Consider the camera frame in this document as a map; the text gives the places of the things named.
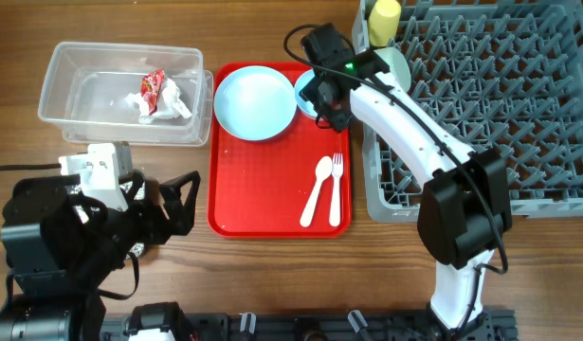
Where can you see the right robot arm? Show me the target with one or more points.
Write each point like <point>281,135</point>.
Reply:
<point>465,205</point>

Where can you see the red snack wrapper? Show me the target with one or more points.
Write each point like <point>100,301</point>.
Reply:
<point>150,89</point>

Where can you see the red serving tray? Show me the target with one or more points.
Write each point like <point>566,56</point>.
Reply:
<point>257,190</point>

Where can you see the clear plastic waste bin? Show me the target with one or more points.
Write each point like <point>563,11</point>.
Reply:
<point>88,87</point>

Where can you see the grey dishwasher rack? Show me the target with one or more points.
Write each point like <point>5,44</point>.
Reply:
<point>506,75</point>

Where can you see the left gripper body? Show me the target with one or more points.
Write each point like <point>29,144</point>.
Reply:
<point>158,227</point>

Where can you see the white napkin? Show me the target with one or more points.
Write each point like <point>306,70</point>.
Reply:
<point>169,105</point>

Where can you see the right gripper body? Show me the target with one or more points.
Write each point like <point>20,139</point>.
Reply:
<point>336,115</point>

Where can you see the green bowl with food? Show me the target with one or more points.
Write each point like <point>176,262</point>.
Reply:
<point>397,64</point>

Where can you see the yellow plastic cup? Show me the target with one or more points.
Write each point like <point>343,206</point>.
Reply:
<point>383,22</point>

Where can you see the white plastic fork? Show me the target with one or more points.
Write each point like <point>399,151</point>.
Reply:
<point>335,207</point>

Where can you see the white plastic spoon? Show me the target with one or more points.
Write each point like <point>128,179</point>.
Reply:
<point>323,171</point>

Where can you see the light blue plate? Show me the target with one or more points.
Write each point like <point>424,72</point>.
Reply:
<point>255,103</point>

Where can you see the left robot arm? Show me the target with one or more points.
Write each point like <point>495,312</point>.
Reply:
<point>62,246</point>

